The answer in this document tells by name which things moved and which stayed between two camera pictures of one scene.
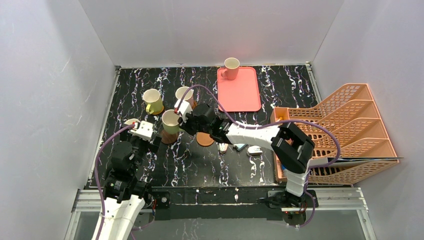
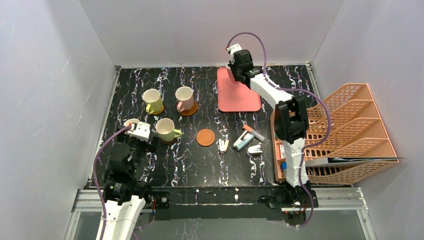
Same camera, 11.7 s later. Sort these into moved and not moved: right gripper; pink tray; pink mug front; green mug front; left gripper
Moved: right gripper
Not moved: green mug front; pink mug front; pink tray; left gripper
